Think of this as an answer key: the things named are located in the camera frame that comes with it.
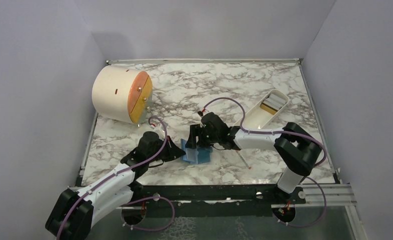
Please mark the blue card holder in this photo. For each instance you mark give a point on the blue card holder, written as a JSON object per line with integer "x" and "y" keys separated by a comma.
{"x": 197, "y": 156}

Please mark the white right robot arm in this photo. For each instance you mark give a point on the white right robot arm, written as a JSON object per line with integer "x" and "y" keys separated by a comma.
{"x": 299, "y": 150}

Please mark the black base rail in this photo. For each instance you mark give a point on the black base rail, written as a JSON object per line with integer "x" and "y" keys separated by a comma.
{"x": 162, "y": 201}

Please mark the orange capped white marker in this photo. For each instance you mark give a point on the orange capped white marker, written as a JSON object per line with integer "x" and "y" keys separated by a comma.
{"x": 243, "y": 160}

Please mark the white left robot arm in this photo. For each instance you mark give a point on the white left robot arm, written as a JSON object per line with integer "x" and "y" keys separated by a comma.
{"x": 77, "y": 211}

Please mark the cream cylinder orange lid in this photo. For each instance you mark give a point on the cream cylinder orange lid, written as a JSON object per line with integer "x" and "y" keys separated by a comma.
{"x": 122, "y": 94}

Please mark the grey card stack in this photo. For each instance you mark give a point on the grey card stack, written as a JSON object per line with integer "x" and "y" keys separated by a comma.
{"x": 275, "y": 101}

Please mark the cream oblong plastic tray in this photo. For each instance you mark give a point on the cream oblong plastic tray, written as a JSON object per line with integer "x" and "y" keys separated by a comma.
{"x": 257, "y": 118}

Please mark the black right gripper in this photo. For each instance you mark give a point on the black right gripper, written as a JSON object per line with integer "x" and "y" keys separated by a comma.
{"x": 196, "y": 130}

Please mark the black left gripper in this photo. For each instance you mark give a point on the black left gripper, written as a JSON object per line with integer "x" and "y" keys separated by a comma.
{"x": 174, "y": 151}

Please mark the yellow credit card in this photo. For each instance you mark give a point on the yellow credit card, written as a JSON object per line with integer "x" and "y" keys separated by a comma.
{"x": 268, "y": 109}

